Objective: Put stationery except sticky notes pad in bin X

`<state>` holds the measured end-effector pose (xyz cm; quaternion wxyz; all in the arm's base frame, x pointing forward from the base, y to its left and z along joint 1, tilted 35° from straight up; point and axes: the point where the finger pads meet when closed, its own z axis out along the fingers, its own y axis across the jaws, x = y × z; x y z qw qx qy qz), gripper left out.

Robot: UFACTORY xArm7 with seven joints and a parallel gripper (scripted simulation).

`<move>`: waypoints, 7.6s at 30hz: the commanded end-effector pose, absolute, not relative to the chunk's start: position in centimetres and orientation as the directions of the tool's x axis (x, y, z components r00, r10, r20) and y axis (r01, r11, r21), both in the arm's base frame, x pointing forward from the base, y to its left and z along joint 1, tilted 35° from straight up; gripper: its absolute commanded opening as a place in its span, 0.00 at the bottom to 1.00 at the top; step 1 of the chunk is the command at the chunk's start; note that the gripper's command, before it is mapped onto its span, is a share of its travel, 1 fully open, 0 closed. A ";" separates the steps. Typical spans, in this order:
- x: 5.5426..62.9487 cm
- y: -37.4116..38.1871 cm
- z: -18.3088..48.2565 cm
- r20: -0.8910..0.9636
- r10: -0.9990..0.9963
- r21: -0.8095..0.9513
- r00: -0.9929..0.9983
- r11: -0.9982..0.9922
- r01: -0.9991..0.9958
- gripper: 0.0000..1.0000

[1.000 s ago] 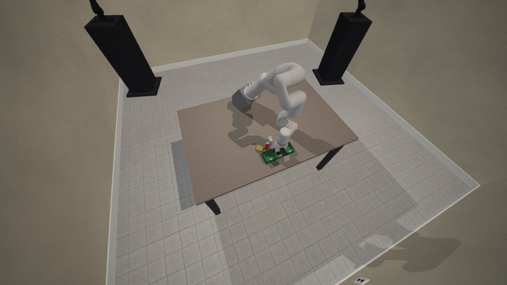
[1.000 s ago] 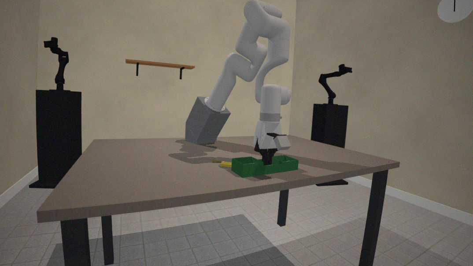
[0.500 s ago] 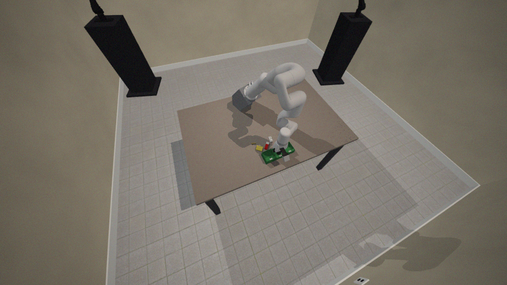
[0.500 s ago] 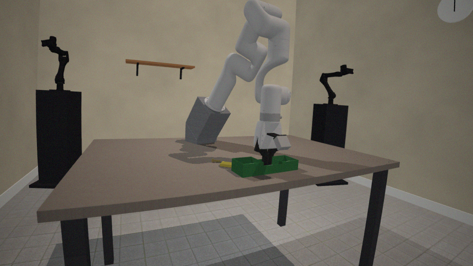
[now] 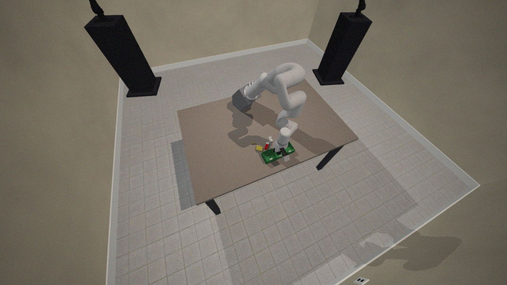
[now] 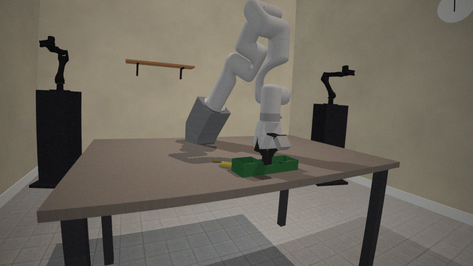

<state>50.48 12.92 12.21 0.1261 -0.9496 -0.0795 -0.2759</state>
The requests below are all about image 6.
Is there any green rack of bins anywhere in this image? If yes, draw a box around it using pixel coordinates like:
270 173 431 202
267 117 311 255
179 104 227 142
231 155 299 178

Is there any yellow sticky note pad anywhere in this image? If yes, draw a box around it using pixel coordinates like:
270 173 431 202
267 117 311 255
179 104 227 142
220 161 232 168

